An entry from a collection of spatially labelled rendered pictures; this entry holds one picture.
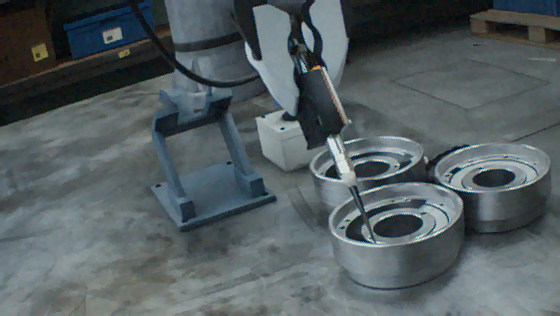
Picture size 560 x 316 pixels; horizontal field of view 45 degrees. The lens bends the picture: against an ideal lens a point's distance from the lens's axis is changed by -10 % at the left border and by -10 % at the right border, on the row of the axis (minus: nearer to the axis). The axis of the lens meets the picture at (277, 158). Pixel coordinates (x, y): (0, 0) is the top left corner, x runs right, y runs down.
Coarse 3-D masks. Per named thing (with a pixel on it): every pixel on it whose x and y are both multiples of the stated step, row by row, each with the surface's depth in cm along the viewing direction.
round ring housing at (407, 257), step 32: (384, 192) 59; (416, 192) 59; (448, 192) 56; (384, 224) 57; (416, 224) 56; (448, 224) 51; (352, 256) 52; (384, 256) 50; (416, 256) 50; (448, 256) 51; (384, 288) 52
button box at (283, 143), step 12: (264, 120) 80; (276, 120) 80; (288, 120) 79; (264, 132) 80; (276, 132) 76; (288, 132) 76; (300, 132) 77; (264, 144) 82; (276, 144) 78; (288, 144) 76; (300, 144) 77; (276, 156) 79; (288, 156) 77; (300, 156) 77; (312, 156) 78; (288, 168) 77
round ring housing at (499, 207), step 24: (480, 144) 63; (504, 144) 63; (456, 168) 63; (480, 168) 62; (504, 168) 60; (456, 192) 56; (480, 192) 55; (504, 192) 54; (528, 192) 54; (480, 216) 55; (504, 216) 55; (528, 216) 56
